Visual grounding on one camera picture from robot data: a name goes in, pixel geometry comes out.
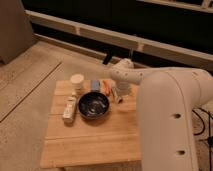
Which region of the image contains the black cable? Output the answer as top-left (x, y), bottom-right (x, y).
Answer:
top-left (192, 108), bottom-right (213, 158)

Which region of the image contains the white paper cup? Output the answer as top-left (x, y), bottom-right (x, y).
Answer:
top-left (70, 74), bottom-right (84, 93)

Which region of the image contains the grey sofa corner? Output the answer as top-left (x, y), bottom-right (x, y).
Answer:
top-left (0, 0), bottom-right (36, 64)

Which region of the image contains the orange carrot toy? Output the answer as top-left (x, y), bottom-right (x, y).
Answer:
top-left (102, 80), bottom-right (111, 96)

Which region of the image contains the dark blue bowl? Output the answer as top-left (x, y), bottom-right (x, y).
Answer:
top-left (78, 92), bottom-right (110, 120)

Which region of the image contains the white wooden shelf frame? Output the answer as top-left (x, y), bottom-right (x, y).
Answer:
top-left (26, 10), bottom-right (213, 71)

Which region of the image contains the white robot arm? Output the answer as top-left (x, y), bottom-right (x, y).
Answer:
top-left (109, 59), bottom-right (213, 171)

